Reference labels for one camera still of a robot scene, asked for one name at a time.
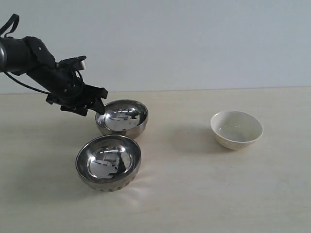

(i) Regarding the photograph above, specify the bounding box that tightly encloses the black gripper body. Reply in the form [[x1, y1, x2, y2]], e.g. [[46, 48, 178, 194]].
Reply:
[[26, 65, 108, 109]]

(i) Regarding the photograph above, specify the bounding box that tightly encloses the smooth steel bowl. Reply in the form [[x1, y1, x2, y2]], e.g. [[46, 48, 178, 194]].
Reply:
[[95, 99, 149, 139]]

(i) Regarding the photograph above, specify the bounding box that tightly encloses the ribbed steel bowl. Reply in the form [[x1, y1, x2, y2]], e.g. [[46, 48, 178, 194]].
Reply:
[[75, 134, 141, 192]]

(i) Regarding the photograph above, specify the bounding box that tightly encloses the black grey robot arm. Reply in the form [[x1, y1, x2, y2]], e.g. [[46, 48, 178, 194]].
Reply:
[[0, 36, 108, 116]]

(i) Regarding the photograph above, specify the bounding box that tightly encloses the cream ceramic bowl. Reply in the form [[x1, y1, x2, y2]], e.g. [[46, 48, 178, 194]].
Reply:
[[210, 110, 264, 150]]

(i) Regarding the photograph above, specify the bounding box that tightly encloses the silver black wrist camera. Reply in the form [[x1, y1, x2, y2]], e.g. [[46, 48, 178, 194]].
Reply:
[[58, 55, 86, 71]]

